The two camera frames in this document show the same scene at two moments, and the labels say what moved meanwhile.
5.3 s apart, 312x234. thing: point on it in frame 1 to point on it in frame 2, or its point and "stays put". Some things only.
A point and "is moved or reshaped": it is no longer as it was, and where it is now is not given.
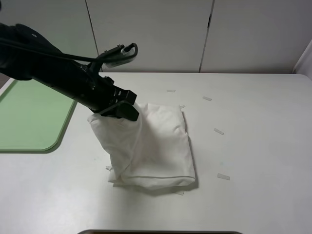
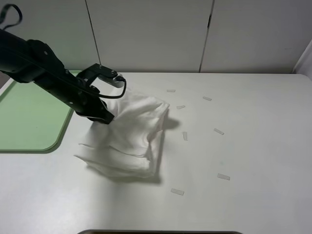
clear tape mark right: (218, 131) stays put
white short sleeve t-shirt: (153, 152) is moved or reshaped
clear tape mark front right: (221, 176) stays put
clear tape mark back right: (206, 98) stays put
